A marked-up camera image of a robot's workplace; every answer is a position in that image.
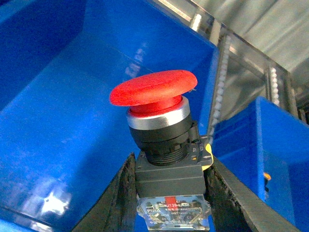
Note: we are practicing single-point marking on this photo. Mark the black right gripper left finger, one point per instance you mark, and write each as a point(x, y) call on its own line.
point(116, 209)

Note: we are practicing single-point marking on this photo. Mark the red mushroom button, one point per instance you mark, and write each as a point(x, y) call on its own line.
point(169, 170)

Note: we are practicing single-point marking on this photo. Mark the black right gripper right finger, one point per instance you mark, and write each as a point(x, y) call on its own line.
point(235, 208)

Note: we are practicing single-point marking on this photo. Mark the empty blue target bin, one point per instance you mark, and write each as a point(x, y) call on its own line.
point(61, 141)

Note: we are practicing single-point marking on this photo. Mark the far right blue bin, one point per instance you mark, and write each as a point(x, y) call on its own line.
point(267, 149)

